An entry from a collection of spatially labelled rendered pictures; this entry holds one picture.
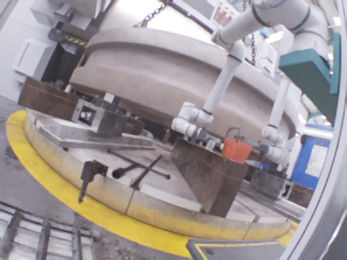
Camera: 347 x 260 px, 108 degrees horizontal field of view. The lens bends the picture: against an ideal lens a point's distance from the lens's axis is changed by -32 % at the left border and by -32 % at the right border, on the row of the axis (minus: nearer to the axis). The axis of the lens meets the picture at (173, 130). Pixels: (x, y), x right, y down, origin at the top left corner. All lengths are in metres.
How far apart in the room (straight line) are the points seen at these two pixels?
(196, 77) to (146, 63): 0.59
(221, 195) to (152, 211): 0.53
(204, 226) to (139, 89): 1.42
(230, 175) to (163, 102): 1.00
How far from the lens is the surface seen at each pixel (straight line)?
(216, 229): 1.57
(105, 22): 4.88
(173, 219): 1.42
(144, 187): 1.31
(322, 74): 0.71
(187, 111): 1.27
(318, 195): 0.65
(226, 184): 1.17
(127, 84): 1.98
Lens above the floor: 0.71
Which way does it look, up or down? 1 degrees up
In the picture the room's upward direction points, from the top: 22 degrees clockwise
